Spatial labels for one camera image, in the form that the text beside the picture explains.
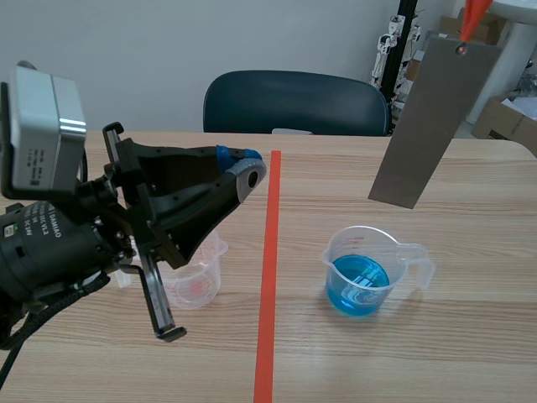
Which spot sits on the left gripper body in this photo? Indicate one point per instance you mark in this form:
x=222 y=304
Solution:
x=126 y=218

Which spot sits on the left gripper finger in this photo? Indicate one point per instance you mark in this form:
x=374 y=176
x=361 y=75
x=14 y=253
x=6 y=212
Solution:
x=197 y=218
x=180 y=153

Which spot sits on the grey metal plate orange strip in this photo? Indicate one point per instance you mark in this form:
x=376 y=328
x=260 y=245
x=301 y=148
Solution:
x=428 y=126

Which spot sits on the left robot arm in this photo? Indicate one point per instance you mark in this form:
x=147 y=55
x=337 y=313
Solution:
x=42 y=252

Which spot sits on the empty clear plastic beaker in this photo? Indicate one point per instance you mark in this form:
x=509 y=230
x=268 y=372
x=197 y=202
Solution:
x=201 y=277

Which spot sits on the dark blue chair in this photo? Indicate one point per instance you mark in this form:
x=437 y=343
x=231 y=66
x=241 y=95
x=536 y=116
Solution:
x=293 y=105

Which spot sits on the clear beaker with blue liquid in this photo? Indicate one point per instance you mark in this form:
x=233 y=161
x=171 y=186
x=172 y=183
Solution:
x=356 y=281

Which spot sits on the brown cardboard box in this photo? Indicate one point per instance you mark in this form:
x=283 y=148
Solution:
x=451 y=27
x=507 y=121

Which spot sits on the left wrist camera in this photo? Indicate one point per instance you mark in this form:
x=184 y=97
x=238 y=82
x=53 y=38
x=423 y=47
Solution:
x=38 y=126

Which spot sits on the black metal rail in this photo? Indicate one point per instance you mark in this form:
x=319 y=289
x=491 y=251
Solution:
x=405 y=42

